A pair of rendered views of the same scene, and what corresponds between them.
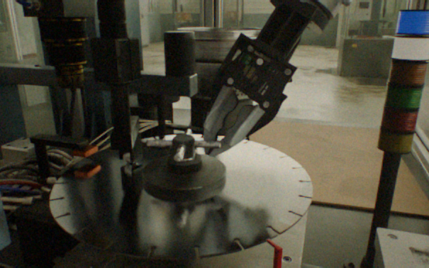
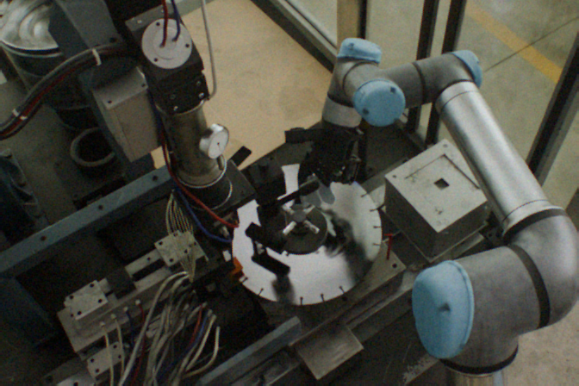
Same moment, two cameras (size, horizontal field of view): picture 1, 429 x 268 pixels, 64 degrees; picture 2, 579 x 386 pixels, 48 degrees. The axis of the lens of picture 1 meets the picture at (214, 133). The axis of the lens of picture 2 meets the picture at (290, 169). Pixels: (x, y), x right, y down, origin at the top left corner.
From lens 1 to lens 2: 1.09 m
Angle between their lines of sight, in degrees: 50
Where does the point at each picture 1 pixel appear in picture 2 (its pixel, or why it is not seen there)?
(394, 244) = (399, 182)
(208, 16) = not seen: outside the picture
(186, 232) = (354, 258)
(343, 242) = not seen: hidden behind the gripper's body
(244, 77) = (333, 175)
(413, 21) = not seen: hidden behind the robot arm
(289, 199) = (361, 202)
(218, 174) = (320, 215)
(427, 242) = (407, 169)
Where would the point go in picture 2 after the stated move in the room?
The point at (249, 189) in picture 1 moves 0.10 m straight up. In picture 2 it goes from (339, 211) to (339, 184)
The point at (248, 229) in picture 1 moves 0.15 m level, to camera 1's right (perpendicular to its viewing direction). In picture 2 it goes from (370, 235) to (410, 185)
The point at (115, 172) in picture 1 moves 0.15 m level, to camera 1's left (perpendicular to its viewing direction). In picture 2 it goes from (268, 260) to (217, 317)
